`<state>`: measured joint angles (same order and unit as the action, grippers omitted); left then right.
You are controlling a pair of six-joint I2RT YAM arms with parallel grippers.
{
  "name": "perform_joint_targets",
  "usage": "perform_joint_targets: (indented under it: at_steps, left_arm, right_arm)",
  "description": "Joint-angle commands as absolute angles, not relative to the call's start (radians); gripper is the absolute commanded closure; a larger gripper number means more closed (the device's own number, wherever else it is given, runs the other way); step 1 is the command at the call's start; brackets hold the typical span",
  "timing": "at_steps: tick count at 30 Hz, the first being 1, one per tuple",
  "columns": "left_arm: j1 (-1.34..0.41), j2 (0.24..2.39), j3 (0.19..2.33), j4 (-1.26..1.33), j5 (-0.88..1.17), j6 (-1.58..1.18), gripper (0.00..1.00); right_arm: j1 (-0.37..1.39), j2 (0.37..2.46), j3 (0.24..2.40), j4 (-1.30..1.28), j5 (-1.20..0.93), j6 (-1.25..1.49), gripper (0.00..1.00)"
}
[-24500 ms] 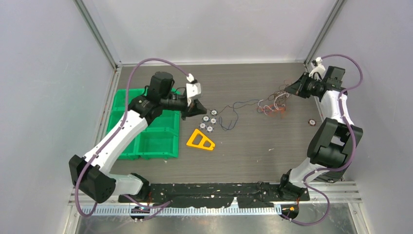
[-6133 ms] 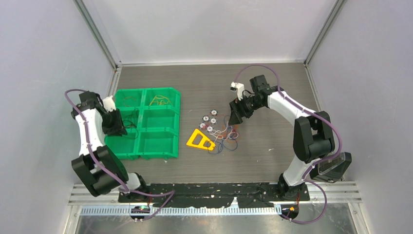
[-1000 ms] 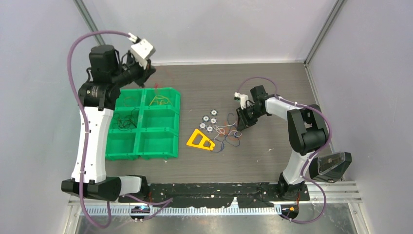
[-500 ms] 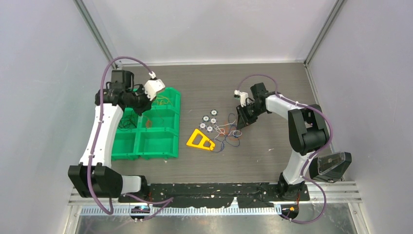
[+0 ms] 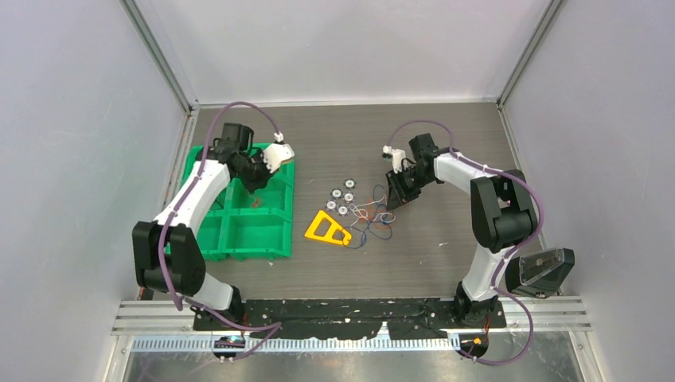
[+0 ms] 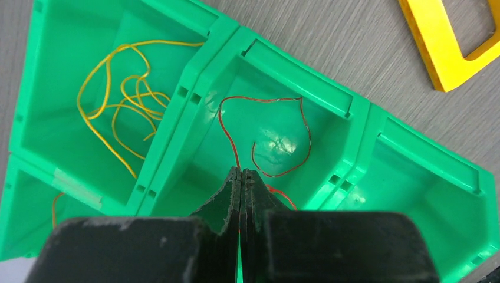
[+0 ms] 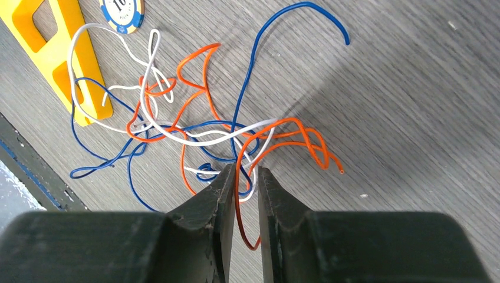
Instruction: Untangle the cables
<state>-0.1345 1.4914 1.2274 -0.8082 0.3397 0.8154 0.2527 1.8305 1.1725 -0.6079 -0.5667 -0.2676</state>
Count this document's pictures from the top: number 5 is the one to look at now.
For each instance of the green compartment tray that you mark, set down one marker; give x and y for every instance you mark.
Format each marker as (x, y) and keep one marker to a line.
(244, 225)

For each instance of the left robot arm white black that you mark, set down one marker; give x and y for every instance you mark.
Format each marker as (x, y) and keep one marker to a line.
(167, 256)

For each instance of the poker chip left upper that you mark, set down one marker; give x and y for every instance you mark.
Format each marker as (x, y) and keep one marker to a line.
(336, 194)

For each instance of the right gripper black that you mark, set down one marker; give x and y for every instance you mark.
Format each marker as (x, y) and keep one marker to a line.
(398, 194)

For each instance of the poker chip left lower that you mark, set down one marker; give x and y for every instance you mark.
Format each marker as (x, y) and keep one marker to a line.
(331, 205)

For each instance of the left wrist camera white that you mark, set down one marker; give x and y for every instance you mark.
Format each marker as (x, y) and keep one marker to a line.
(276, 155)

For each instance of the poker chip bottom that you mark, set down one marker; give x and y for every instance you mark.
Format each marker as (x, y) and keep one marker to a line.
(342, 210)

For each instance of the poker chip top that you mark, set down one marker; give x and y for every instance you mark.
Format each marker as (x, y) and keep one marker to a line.
(349, 184)

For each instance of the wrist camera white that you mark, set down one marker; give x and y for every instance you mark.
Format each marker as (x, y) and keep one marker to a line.
(276, 155)
(395, 156)

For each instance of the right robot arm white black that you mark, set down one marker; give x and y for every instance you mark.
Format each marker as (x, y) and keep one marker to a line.
(501, 208)

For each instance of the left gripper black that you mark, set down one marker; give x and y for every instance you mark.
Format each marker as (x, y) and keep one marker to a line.
(265, 177)

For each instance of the yellow triangular plastic piece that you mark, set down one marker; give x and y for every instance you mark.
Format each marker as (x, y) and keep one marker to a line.
(325, 229)

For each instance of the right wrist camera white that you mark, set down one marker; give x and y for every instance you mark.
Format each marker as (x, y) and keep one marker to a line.
(395, 156)

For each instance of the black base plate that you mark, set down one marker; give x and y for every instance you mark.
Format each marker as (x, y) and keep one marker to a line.
(346, 319)

